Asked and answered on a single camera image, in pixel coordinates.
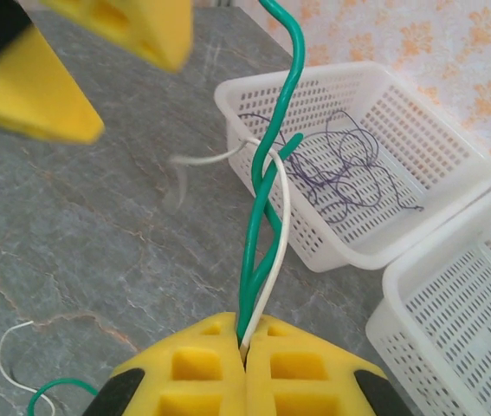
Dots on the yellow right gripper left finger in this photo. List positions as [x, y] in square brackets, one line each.
[210, 390]

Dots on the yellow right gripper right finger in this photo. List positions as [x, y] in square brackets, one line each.
[340, 381]

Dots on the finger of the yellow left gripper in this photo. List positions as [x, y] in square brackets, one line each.
[150, 30]
[24, 86]

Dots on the white perforated plastic basket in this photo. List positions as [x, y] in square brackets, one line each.
[379, 255]
[392, 277]

